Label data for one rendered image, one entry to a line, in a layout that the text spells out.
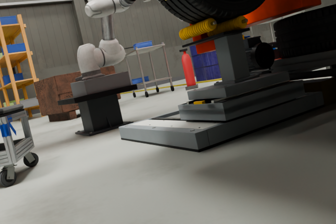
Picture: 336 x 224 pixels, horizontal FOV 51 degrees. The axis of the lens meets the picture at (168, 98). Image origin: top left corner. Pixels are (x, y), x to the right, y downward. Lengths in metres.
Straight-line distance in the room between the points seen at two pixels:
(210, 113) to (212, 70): 5.23
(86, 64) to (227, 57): 1.39
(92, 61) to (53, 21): 7.48
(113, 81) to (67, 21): 7.71
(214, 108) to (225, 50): 0.32
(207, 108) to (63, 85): 3.32
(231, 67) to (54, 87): 3.32
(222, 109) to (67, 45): 8.89
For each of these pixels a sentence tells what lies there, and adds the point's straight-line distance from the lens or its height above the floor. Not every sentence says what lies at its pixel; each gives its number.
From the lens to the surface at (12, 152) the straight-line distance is 1.67.
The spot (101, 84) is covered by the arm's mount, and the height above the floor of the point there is 0.35.
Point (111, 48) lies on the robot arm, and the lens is 2.87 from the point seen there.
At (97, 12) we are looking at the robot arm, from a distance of 2.22.
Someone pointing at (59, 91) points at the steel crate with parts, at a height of 0.38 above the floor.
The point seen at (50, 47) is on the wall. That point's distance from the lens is 10.07.
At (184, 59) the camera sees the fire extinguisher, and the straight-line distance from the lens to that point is 5.51.
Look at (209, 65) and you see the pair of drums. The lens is 6.78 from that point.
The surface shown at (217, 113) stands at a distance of 1.51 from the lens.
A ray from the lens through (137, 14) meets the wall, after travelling 11.17.
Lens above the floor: 0.34
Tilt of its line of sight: 4 degrees down
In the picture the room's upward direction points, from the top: 12 degrees counter-clockwise
